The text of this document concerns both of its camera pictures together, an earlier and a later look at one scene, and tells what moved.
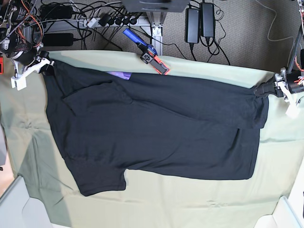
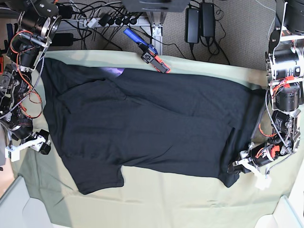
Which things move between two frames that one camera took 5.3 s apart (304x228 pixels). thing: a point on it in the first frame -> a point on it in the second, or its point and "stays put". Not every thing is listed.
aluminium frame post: (157, 20) stays put
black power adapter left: (192, 25) stays put
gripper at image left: (20, 73) -> (33, 140)
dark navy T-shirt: (160, 124) stays put
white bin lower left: (18, 210) stays put
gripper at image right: (286, 82) -> (258, 156)
